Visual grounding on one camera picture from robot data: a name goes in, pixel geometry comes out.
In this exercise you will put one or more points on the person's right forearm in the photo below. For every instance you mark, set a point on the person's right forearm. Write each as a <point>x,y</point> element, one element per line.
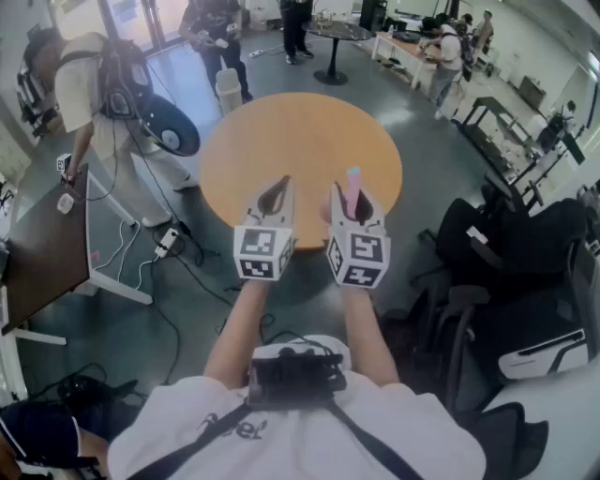
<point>368,328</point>

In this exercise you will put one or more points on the black and white office chair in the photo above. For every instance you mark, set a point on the black and white office chair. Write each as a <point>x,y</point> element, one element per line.
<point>529,337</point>

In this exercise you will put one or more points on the black chest-mounted device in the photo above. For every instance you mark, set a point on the black chest-mounted device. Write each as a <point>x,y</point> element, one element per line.
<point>293,379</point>

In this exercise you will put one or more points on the round black pedestal table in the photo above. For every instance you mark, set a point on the round black pedestal table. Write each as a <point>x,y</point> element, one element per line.
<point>335,35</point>

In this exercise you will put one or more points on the person's right hand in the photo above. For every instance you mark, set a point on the person's right hand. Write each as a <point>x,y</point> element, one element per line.
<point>324,208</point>

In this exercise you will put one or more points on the small white device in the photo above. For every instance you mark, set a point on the small white device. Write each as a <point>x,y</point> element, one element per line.
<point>64,203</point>

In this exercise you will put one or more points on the white waste bin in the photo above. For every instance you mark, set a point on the white waste bin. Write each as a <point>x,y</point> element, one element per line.
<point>229,91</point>

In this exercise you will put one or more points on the white floor power strip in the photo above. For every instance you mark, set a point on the white floor power strip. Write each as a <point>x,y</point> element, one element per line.
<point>255,53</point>

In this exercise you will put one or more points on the person's white t-shirt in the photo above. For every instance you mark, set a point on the person's white t-shirt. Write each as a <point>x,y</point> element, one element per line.
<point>300,436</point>

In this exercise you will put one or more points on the long white table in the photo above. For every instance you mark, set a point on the long white table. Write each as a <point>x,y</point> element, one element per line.
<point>405,51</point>

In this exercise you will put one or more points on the pink spray bottle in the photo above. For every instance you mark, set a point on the pink spray bottle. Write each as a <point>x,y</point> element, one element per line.
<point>352,190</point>

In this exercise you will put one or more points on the person's left forearm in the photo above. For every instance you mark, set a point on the person's left forearm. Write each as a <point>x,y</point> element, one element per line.
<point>241,328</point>

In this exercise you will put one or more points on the dark brown desk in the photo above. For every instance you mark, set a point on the dark brown desk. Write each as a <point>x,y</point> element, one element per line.
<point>44,253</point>

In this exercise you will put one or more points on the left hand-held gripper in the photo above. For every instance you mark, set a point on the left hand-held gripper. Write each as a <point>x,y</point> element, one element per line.
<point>255,250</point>

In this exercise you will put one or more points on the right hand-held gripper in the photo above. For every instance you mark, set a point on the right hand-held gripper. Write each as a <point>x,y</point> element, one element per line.
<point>358,255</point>

